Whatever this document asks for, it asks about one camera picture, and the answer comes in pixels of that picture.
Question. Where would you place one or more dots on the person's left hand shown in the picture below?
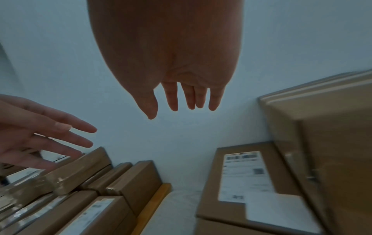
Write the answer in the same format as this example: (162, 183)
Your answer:
(29, 128)

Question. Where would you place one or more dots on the wide plain brown parcel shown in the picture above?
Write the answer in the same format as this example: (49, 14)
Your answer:
(334, 149)

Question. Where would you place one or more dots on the orange wooden table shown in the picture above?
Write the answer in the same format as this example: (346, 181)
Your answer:
(154, 202)

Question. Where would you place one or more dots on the pile of brown cardboard parcels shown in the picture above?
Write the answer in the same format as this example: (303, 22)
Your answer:
(130, 183)

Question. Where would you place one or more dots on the person's right hand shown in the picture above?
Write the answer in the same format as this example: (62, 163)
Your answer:
(162, 41)

